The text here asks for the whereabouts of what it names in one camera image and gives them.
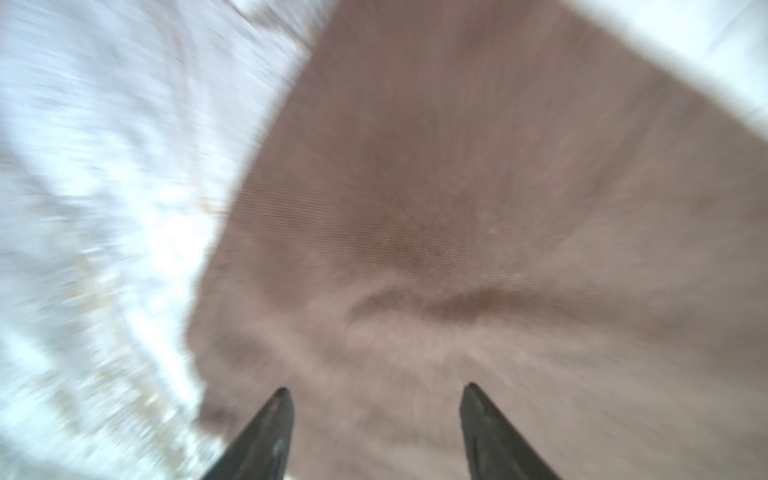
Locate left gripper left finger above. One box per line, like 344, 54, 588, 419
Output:
201, 387, 295, 480

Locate brown corduroy trousers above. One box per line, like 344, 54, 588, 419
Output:
188, 1, 767, 479

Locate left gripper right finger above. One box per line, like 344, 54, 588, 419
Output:
459, 383, 561, 480

